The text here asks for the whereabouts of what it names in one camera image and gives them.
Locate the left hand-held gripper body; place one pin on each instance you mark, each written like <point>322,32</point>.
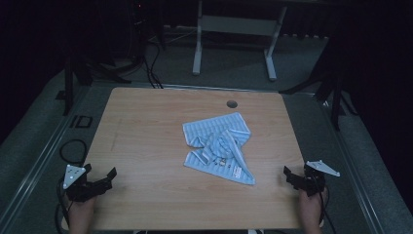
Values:
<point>78,185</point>

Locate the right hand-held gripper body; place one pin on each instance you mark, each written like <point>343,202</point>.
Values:
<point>316,180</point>

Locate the blue striped towel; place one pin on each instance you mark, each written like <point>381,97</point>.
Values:
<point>207,130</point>

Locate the person's left hand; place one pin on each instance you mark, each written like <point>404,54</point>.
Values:
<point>81,206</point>

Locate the person's right hand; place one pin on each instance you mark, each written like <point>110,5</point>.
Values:
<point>310,201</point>

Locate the black tripod stand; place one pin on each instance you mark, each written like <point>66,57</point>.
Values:
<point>336,104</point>
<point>68,91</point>

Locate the white metal desk frame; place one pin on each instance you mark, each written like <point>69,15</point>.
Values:
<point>240,26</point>

